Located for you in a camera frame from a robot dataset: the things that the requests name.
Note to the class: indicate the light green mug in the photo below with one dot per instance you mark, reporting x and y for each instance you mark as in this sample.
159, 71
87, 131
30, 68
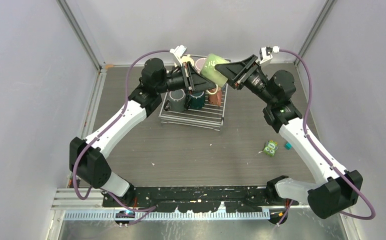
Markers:
209, 71

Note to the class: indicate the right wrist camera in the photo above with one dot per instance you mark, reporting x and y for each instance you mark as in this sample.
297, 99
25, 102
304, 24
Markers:
266, 54

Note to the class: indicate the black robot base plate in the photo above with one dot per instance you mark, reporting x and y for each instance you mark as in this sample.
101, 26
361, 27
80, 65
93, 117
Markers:
198, 199

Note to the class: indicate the aluminium front rail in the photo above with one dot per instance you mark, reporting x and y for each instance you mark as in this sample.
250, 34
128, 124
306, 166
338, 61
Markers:
92, 210

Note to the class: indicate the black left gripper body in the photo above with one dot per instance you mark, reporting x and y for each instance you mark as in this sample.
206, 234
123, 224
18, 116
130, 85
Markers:
181, 80

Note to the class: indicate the teal toy block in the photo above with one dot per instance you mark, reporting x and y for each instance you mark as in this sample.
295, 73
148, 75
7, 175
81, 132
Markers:
288, 146

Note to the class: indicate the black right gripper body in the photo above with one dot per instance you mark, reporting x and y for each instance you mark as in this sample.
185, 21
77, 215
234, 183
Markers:
252, 79

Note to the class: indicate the mauve pink mug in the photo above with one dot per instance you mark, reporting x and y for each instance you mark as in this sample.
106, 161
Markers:
199, 64

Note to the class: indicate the cream mug back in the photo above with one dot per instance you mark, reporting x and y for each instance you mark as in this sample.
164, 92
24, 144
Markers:
187, 61

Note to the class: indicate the dark grey mug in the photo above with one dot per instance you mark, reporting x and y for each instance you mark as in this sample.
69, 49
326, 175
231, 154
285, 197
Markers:
175, 101

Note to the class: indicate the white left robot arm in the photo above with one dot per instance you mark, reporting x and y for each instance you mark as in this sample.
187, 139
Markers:
88, 156

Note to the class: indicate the green toy monster block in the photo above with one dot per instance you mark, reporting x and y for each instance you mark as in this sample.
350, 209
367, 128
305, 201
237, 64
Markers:
270, 148

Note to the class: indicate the metal wire dish rack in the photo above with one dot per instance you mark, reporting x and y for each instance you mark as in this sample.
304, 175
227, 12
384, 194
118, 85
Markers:
209, 117

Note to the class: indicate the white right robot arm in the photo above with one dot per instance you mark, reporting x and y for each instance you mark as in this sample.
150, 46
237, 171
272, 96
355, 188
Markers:
335, 187

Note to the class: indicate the dark teal mug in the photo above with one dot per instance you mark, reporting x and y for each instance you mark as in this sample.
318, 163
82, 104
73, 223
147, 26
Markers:
195, 101

